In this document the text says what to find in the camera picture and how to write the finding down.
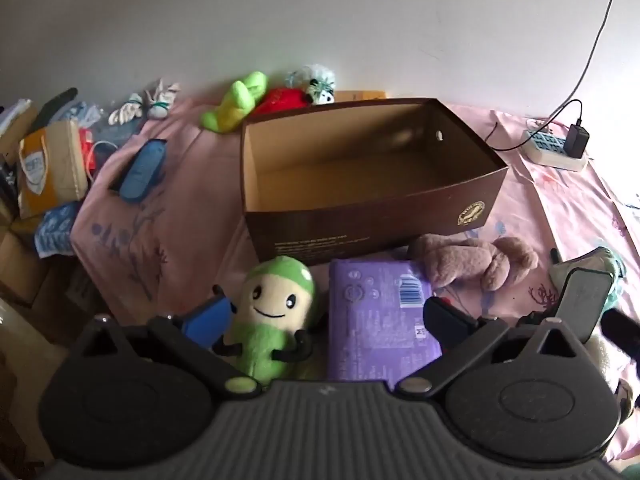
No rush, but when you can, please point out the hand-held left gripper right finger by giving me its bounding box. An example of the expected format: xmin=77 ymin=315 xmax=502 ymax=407
xmin=395 ymin=296 xmax=594 ymax=401

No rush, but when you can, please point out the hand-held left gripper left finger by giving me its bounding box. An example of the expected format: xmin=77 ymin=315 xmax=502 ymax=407
xmin=82 ymin=296 xmax=263 ymax=401

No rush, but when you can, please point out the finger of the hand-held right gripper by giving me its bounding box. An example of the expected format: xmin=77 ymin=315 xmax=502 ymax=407
xmin=601 ymin=309 xmax=640 ymax=357
xmin=556 ymin=267 xmax=615 ymax=357

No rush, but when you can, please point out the pale green cloth pouch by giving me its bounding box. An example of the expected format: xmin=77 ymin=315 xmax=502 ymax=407
xmin=549 ymin=246 xmax=627 ymax=312

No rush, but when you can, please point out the green smiling plush toy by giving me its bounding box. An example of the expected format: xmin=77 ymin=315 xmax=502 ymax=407
xmin=212 ymin=256 xmax=317 ymax=382

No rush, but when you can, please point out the mauve plush bear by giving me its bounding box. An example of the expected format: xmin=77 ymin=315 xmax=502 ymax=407
xmin=407 ymin=234 xmax=540 ymax=293

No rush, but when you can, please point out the brown cardboard box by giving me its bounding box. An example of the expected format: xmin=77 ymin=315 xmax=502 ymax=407
xmin=240 ymin=98 xmax=509 ymax=267

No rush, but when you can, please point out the purple packet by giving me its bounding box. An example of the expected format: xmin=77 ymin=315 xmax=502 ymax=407
xmin=327 ymin=258 xmax=443 ymax=382

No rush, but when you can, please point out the pink bedsheet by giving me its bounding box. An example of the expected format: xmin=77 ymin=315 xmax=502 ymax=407
xmin=70 ymin=95 xmax=640 ymax=461

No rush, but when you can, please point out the blue case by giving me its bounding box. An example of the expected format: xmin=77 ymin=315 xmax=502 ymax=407
xmin=109 ymin=138 xmax=167 ymax=204

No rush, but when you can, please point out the white power strip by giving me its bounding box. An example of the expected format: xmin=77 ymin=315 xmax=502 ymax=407
xmin=522 ymin=128 xmax=590 ymax=172

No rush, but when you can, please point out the black charger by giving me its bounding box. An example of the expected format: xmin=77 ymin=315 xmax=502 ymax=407
xmin=565 ymin=119 xmax=591 ymax=158

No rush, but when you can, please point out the blue patterned cloth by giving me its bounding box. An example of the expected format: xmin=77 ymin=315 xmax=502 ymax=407
xmin=34 ymin=203 xmax=81 ymax=259

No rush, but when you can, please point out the plain cardboard carton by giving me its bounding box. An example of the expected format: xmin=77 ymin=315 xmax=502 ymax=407
xmin=0 ymin=217 xmax=66 ymax=311

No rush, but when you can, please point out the dark blue cloth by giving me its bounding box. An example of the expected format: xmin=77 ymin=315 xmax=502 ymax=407
xmin=92 ymin=120 xmax=146 ymax=153

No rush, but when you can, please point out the red packet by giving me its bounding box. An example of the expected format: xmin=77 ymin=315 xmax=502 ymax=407
xmin=79 ymin=129 xmax=97 ymax=171

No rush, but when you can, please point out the lime green plush toy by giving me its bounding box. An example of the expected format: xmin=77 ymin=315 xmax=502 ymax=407
xmin=201 ymin=71 xmax=269 ymax=134

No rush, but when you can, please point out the yellow paper bag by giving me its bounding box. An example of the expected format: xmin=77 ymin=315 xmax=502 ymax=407
xmin=17 ymin=120 xmax=91 ymax=220

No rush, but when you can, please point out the white gloves bundle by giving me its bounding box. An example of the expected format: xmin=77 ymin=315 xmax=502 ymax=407
xmin=144 ymin=78 xmax=180 ymax=120

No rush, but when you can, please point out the red plush toy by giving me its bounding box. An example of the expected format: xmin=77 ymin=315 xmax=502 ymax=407
xmin=252 ymin=87 xmax=311 ymax=118

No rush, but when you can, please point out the clear plastic bag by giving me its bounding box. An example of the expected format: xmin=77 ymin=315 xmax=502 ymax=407
xmin=70 ymin=101 xmax=118 ymax=133

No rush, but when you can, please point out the yellow book box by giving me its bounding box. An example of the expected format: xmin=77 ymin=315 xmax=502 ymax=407
xmin=334 ymin=90 xmax=387 ymax=103

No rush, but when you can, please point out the panda plush toy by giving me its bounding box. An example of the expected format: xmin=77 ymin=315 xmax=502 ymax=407
xmin=286 ymin=64 xmax=336 ymax=106

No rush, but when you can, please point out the dark green insole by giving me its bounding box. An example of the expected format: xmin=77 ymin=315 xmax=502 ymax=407
xmin=32 ymin=87 xmax=79 ymax=131

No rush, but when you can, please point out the black cable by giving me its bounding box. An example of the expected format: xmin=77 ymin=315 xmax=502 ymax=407
xmin=482 ymin=100 xmax=585 ymax=153

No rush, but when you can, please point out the white cord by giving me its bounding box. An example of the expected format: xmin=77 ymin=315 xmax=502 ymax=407
xmin=85 ymin=140 xmax=118 ymax=181

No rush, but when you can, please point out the grey cable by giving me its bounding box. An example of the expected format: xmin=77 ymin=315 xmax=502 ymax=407
xmin=530 ymin=0 xmax=623 ymax=133

